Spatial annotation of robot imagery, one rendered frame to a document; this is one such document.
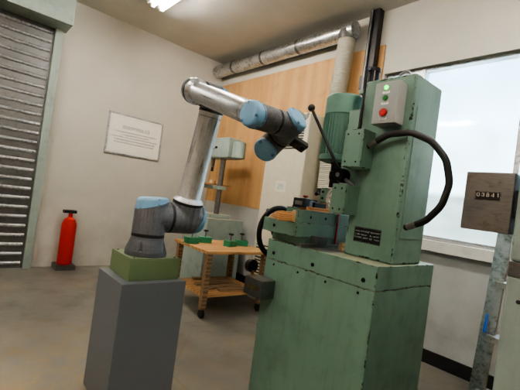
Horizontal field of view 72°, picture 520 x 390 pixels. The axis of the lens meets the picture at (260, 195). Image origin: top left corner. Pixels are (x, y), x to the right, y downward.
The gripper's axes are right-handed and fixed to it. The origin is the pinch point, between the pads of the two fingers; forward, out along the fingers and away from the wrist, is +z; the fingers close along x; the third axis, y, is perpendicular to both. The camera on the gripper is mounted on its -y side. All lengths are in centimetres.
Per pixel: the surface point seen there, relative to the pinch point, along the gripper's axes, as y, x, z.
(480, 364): -135, 7, -16
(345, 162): -23.6, -11.6, -16.6
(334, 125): -11.6, -8.6, 8.4
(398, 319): -79, 4, -42
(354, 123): -16.3, -17.1, 5.6
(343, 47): 21, 11, 189
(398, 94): -16.6, -41.0, -7.7
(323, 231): -42.3, 17.6, -18.3
